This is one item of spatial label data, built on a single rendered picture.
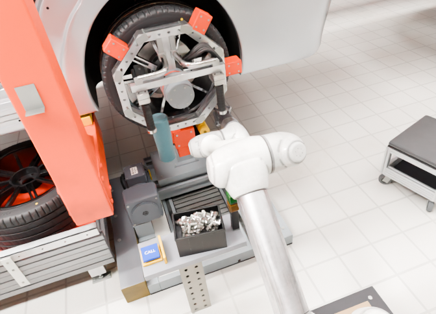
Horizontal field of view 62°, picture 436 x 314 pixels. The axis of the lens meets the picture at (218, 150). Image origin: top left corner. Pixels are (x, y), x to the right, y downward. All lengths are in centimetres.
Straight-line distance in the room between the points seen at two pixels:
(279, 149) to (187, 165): 118
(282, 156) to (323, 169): 141
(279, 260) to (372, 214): 128
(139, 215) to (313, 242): 95
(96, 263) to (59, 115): 92
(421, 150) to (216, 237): 129
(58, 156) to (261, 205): 77
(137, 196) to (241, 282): 68
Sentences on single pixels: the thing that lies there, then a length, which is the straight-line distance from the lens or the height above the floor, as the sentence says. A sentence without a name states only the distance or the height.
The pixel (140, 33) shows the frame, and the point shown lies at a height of 112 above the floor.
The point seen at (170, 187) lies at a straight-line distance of 225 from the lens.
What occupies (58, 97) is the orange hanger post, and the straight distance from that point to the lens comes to 132.
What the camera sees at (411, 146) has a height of 34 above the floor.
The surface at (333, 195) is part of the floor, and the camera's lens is 235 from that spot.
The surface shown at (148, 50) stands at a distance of 194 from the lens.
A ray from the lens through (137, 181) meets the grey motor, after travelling 197.
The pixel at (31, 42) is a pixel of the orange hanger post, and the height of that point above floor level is 131.
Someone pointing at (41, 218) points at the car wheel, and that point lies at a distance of 192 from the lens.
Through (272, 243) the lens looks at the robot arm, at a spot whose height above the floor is 80.
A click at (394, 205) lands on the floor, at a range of 238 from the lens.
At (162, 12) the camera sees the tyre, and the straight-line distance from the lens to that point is 177.
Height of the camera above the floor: 167
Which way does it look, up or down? 39 degrees down
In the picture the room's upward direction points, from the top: 7 degrees counter-clockwise
